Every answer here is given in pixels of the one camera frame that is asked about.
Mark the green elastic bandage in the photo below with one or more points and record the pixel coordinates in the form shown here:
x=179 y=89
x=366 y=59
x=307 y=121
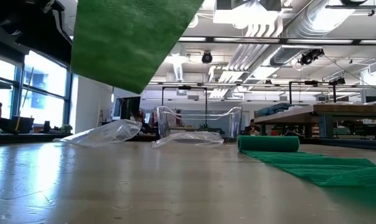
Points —
x=125 y=46

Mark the teal elastic bandage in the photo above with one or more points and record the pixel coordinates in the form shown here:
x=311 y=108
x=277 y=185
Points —
x=269 y=143

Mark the blue framed window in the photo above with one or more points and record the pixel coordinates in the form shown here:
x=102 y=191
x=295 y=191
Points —
x=45 y=81

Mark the black laptop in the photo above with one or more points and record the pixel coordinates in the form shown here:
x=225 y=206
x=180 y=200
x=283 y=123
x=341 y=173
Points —
x=23 y=124

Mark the dark office desk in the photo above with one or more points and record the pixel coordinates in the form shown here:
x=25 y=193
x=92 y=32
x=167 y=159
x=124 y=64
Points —
x=26 y=138

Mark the black computer monitor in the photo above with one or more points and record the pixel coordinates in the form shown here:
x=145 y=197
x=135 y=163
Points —
x=129 y=107

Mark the white ceiling air unit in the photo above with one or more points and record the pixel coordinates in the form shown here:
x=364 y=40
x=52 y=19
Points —
x=237 y=12

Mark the long ceiling light strip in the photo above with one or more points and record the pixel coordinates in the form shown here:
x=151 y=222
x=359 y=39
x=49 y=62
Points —
x=247 y=40

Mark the clear acrylic tray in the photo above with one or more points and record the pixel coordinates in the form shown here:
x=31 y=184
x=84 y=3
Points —
x=234 y=124

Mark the blue cloth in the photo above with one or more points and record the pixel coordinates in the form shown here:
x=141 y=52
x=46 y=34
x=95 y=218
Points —
x=273 y=109

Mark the black ceiling spotlight cluster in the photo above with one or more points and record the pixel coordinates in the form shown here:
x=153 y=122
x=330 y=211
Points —
x=309 y=57

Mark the black tubular stand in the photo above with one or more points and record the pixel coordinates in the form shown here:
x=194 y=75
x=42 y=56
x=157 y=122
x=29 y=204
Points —
x=311 y=82

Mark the wooden workbench with metal legs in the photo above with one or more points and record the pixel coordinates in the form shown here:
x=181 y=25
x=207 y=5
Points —
x=346 y=109

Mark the silver ventilation duct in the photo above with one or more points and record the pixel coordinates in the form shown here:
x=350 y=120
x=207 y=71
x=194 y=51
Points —
x=303 y=21

